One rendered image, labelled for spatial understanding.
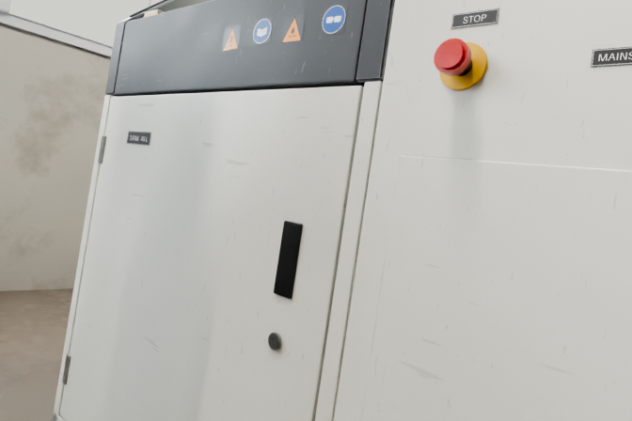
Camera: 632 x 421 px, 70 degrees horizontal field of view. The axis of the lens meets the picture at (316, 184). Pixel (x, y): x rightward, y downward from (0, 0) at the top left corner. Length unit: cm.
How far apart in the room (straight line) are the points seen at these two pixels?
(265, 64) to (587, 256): 49
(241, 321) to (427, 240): 31
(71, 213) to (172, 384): 179
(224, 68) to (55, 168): 179
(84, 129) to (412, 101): 213
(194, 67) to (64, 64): 171
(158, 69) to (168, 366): 54
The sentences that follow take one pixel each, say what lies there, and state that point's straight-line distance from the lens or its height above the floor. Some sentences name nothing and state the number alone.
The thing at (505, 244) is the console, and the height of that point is 62.
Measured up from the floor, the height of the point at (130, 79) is 82.
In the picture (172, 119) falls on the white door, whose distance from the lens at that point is 86.
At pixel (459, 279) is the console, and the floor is 58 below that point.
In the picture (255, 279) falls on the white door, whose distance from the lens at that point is 66.
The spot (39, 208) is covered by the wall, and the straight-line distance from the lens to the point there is 249.
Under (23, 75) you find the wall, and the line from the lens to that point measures 247.
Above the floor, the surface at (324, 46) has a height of 84.
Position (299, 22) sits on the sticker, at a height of 88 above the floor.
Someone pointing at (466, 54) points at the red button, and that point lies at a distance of 48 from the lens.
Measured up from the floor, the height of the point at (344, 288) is 53.
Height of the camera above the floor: 64
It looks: 1 degrees up
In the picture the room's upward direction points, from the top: 8 degrees clockwise
